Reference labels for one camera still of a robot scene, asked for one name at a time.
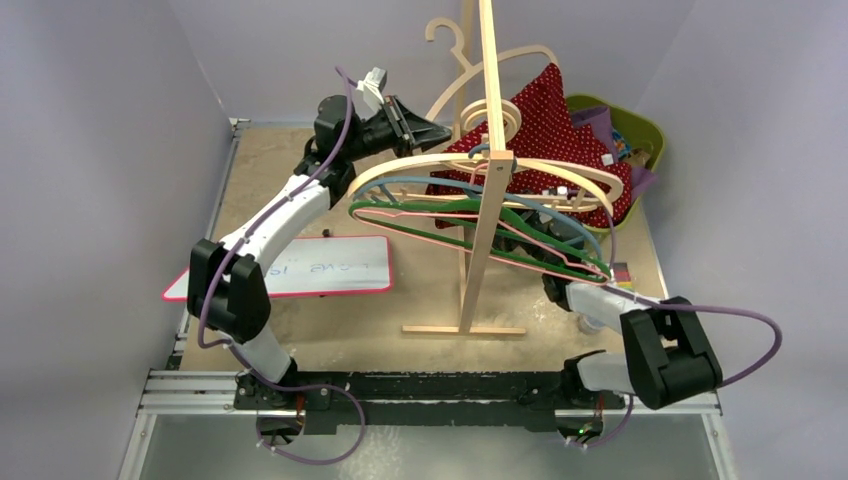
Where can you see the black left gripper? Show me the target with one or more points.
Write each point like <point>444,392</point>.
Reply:
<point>410,134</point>

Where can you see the green plastic hanger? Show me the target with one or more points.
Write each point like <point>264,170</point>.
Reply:
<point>557,258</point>

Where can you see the pink wire hanger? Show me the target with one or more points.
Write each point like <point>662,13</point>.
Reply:
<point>537,219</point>

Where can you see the grey-blue plastic hanger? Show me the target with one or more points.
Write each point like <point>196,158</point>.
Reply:
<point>474,190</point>

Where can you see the wooden hanger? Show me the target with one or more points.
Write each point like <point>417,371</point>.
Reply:
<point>582,176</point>
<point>467,70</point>
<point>411,162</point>

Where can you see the purple garment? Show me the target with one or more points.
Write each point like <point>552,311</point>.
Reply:
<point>599,118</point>

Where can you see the tan pleated skirt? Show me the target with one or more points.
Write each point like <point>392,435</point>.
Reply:
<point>639,158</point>

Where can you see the blue floral garment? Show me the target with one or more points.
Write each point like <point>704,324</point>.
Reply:
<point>623,147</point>

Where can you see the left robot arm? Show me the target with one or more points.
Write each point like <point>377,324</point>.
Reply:
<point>226,290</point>

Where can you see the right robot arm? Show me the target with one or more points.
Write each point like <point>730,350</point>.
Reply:
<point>667,356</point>

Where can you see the wooden clothes rack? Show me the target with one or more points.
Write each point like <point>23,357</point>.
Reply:
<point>477,23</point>

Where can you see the red-edged whiteboard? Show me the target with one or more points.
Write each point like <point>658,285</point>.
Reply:
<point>338,265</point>

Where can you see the green plastic basket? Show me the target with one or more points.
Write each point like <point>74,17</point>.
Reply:
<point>633,127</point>

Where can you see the marker pen box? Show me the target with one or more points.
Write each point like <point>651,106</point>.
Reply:
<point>622,277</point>

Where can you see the small clear plastic cup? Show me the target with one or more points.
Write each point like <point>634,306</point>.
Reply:
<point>590,326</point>

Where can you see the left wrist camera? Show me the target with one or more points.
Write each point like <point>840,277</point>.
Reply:
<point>371,88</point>

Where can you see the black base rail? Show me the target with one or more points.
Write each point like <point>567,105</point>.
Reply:
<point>537,401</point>

